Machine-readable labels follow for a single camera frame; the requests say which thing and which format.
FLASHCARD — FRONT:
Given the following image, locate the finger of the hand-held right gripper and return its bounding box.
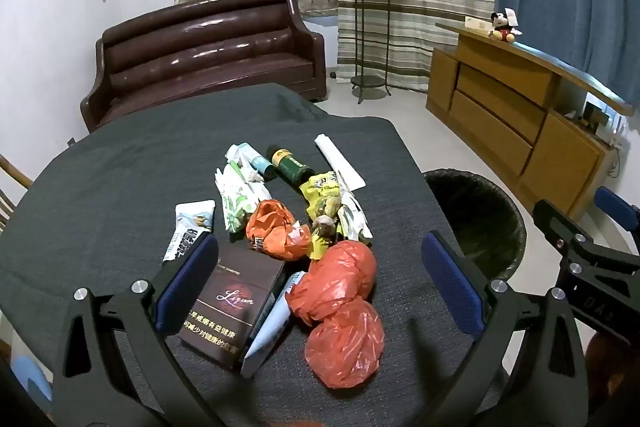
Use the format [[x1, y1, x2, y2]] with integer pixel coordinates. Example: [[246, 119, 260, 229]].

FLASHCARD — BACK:
[[531, 199, 640, 280], [594, 187, 640, 236]]

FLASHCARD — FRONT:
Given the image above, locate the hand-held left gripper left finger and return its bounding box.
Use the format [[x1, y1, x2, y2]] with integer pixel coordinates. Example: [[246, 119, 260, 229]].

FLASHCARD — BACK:
[[52, 232, 221, 427]]

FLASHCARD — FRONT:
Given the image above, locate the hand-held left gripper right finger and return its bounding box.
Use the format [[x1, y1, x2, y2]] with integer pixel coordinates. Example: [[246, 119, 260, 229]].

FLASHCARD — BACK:
[[421, 231, 588, 427]]

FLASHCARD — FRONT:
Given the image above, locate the dark brown cigarette box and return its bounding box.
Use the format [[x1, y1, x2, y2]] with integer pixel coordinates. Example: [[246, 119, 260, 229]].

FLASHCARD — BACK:
[[177, 241, 286, 373]]

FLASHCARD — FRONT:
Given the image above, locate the white blue snack wrapper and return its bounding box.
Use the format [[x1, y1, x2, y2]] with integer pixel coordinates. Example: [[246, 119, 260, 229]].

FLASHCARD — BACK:
[[162, 201, 217, 264]]

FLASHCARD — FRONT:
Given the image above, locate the trash bin with black bag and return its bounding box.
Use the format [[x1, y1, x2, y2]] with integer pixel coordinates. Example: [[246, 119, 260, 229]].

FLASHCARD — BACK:
[[422, 168, 528, 283]]

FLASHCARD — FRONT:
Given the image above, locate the long white blue tube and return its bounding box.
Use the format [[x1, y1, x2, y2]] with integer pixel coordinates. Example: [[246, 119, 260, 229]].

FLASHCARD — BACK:
[[240, 271, 306, 378]]

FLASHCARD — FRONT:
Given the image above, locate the small orange plastic bag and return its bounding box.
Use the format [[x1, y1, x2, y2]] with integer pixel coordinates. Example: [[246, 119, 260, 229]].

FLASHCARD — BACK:
[[245, 199, 313, 262]]

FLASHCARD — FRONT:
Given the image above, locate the large red-orange plastic bag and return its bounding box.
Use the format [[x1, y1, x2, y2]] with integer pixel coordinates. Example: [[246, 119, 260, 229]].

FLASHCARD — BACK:
[[286, 241, 386, 389]]

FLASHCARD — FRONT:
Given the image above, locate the long white green wrapper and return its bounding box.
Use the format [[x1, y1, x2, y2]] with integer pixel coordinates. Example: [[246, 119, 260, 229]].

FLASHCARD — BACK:
[[336, 172, 375, 243]]

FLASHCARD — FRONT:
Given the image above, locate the white green tube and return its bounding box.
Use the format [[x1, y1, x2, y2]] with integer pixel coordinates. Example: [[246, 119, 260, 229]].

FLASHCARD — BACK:
[[225, 143, 273, 182]]

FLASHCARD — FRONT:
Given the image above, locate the brown nut shell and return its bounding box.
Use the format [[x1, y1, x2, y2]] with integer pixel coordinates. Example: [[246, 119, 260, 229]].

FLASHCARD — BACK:
[[311, 214, 337, 239]]

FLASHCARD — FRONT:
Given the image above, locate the small green bottle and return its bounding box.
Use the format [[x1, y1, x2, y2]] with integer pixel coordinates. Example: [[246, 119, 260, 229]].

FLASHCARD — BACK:
[[264, 146, 316, 185]]

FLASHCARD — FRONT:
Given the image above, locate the yellow wrapper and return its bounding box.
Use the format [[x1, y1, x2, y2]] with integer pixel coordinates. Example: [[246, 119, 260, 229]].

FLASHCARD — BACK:
[[299, 172, 351, 260]]

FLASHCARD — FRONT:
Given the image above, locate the white paper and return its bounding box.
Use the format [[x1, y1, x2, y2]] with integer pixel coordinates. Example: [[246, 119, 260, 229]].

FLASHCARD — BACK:
[[314, 134, 367, 192]]

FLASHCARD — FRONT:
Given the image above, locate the person's right forearm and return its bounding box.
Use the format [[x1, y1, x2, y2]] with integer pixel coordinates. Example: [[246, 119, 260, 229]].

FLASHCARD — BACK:
[[582, 332, 640, 427]]

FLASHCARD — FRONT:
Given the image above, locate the white router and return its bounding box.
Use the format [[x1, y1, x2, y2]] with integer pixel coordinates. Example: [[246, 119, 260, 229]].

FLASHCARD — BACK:
[[605, 112, 628, 148]]

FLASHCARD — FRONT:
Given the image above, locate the small dark box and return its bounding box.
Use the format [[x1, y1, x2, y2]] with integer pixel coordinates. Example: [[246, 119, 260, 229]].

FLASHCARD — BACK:
[[582, 101, 608, 125]]

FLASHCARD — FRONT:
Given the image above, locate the table with black cloth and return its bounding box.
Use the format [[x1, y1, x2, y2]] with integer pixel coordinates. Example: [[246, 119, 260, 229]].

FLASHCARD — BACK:
[[0, 83, 501, 427]]

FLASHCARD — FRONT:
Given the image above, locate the wooden cabinet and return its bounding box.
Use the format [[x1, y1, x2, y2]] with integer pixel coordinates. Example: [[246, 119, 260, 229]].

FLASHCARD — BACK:
[[426, 23, 633, 220]]

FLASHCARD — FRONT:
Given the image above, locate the light blue stool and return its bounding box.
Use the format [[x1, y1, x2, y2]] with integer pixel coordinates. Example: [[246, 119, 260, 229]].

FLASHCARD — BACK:
[[10, 354, 53, 403]]

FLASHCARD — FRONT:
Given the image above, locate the mouse plush toy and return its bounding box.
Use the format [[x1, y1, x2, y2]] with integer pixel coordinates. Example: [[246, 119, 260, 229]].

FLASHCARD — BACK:
[[487, 7, 523, 44]]

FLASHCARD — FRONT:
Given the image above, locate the wooden chair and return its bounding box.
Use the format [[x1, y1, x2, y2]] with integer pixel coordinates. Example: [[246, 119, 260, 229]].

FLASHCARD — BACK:
[[0, 154, 36, 228]]

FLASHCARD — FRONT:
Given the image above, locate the black metal plant stand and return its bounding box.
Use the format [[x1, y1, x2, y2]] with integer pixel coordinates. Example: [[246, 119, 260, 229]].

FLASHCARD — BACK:
[[348, 0, 393, 105]]

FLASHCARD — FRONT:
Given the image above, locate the brown leather sofa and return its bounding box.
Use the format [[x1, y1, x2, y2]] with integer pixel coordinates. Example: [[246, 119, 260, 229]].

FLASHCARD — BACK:
[[80, 0, 327, 132]]

